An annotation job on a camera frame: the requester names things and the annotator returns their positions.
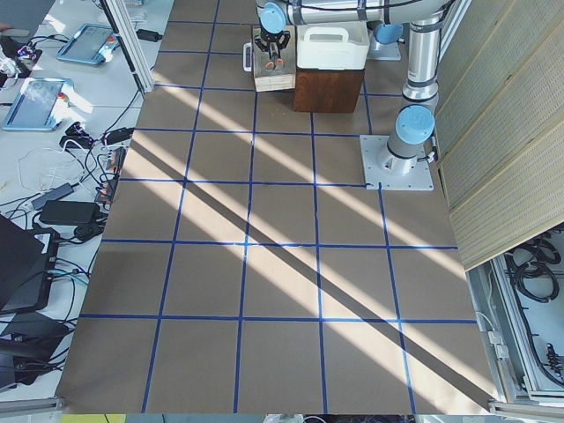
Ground brown wooden drawer cabinet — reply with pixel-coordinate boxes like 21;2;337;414
250;26;365;113

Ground red and white scissors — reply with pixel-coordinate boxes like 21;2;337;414
264;50;285;71

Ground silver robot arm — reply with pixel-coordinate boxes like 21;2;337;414
374;23;404;45
256;0;452;174

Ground white plastic tray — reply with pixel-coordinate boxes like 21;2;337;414
296;22;369;71

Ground black power adapter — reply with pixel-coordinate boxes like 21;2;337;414
39;200;100;226

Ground perforated beige panel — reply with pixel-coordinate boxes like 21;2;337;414
436;1;563;269

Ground blue teach pendant far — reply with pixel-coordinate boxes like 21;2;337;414
56;24;119;66

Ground blue teach pendant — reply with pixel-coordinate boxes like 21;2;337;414
2;78;74;131
56;24;119;66

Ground black laptop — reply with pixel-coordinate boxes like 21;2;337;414
1;217;61;315

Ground blue teach pendant near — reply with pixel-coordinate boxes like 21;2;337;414
2;78;74;131

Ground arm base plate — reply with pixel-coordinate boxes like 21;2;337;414
360;135;434;191
367;37;401;62

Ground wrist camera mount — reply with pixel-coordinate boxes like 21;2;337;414
253;28;290;61

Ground white cable coil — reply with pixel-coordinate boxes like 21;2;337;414
18;146;83;193

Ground black cable bundle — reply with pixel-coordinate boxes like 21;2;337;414
506;237;560;305

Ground aluminium frame post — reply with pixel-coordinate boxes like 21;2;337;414
100;0;155;94

